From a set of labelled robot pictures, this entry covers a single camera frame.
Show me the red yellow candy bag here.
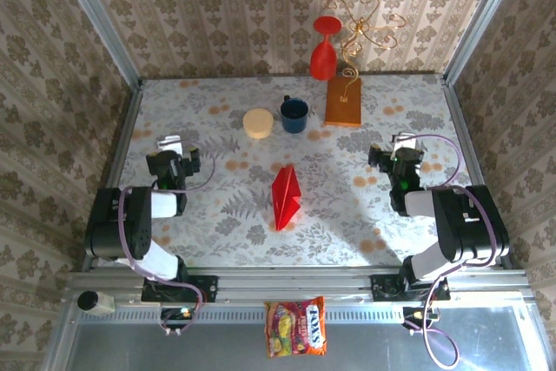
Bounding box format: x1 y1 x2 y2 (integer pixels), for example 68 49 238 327
264 295 328 358

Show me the dark blue mug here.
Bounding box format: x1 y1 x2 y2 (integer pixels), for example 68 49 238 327
279 95 310 134

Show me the aluminium table side rail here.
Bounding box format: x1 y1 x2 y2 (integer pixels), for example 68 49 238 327
440 75 513 270
82 83 144 272

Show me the grey slotted cable duct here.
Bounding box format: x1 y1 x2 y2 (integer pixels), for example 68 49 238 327
71 303 533 324

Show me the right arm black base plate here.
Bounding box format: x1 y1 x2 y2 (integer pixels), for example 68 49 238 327
369 273 451 302

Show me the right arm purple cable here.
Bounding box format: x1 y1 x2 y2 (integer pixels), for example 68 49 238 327
410 134 497 368

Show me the floral tablecloth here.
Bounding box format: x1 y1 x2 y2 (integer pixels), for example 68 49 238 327
96 74 500 268

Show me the gold wire glass rack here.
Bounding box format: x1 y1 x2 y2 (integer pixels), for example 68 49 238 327
325 0 408 103

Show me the aluminium frame post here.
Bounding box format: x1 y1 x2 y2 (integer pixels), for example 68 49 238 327
50 0 142 89
442 0 522 85

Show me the beige round lid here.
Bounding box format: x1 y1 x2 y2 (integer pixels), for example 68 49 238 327
242 108 275 141

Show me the grey metal panel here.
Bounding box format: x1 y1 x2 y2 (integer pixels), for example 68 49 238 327
64 322 548 371

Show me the red wine glass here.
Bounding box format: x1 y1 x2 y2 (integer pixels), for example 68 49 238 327
308 16 342 82

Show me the red paper sheet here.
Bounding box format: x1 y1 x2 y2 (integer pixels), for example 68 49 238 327
271 164 301 232

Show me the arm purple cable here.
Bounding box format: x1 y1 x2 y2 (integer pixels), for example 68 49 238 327
116 141 217 337
410 134 497 368

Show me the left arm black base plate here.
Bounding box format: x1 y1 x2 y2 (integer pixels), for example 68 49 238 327
141 274 219 303

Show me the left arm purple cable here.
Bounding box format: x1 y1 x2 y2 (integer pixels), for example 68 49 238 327
116 141 217 337

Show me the aluminium frame cross rail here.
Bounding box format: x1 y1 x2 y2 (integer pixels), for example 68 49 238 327
67 267 529 305

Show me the small black white camera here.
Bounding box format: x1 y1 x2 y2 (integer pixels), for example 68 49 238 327
76 290 116 316

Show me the black connector box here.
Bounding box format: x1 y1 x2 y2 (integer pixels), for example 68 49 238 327
160 306 196 322
402 306 439 323

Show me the orange wooden rack base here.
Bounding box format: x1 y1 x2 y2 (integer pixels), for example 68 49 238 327
324 76 363 127

